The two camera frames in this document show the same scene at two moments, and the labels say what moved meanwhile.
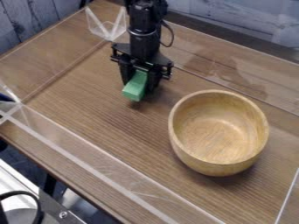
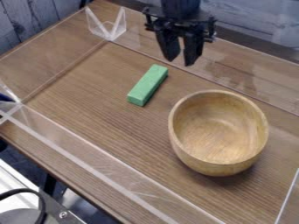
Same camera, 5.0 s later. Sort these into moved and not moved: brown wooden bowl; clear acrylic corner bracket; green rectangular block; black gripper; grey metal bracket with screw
Moved: black gripper; green rectangular block
Not moved: grey metal bracket with screw; brown wooden bowl; clear acrylic corner bracket
